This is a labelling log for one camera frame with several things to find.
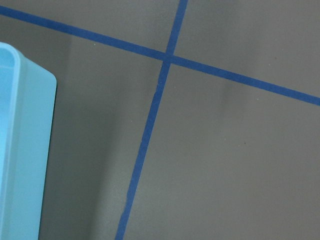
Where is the long blue tape line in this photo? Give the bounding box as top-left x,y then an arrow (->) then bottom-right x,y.
0,0 -> 320,106

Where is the light blue plastic bin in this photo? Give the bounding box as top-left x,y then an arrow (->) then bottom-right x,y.
0,42 -> 57,240

